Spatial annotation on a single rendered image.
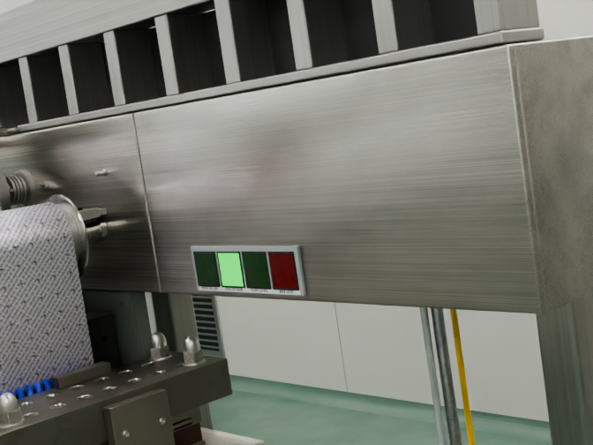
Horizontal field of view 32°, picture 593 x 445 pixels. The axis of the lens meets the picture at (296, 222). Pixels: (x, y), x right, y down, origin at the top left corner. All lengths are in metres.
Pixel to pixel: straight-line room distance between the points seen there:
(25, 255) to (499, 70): 0.86
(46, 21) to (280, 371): 3.64
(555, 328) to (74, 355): 0.79
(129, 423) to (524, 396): 2.90
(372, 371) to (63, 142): 3.13
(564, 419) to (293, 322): 3.81
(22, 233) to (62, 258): 0.08
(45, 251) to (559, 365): 0.83
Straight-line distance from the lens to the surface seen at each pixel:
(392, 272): 1.30
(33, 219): 1.71
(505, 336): 4.26
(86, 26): 1.79
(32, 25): 1.95
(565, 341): 1.36
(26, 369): 1.70
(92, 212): 1.79
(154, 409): 1.57
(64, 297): 1.72
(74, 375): 1.67
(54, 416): 1.51
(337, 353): 4.96
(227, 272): 1.54
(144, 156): 1.68
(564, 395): 1.39
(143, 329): 1.83
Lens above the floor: 1.40
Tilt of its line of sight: 6 degrees down
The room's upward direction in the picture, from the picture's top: 8 degrees counter-clockwise
